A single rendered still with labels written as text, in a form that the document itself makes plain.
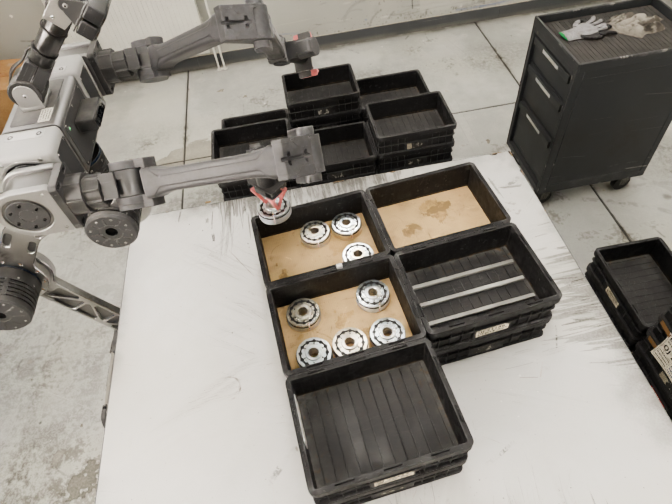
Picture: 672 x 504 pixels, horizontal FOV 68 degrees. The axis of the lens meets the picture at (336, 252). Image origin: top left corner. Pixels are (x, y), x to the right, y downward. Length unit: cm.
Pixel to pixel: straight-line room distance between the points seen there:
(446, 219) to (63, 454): 191
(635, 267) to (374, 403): 152
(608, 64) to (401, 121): 96
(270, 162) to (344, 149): 182
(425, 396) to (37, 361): 207
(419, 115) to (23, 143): 201
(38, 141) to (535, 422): 142
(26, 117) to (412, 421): 116
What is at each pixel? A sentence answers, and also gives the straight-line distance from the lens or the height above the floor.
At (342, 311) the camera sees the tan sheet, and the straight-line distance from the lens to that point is 153.
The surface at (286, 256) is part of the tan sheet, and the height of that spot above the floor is 83.
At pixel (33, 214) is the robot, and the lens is 117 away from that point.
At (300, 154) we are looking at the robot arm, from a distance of 96.
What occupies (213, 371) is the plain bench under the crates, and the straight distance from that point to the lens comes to 167.
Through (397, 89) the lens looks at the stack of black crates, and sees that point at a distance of 316.
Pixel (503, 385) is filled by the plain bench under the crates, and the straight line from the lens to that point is 160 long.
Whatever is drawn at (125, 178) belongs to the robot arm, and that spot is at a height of 147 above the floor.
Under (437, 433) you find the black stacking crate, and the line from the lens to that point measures 138.
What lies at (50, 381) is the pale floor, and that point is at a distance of 283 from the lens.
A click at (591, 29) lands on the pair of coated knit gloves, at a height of 89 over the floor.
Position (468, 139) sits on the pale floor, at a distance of 341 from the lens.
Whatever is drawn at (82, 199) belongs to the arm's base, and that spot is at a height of 147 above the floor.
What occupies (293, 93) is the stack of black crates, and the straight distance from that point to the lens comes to 301.
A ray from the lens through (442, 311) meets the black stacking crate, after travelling 154.
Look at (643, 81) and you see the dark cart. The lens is 272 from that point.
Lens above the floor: 213
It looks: 51 degrees down
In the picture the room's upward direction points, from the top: 8 degrees counter-clockwise
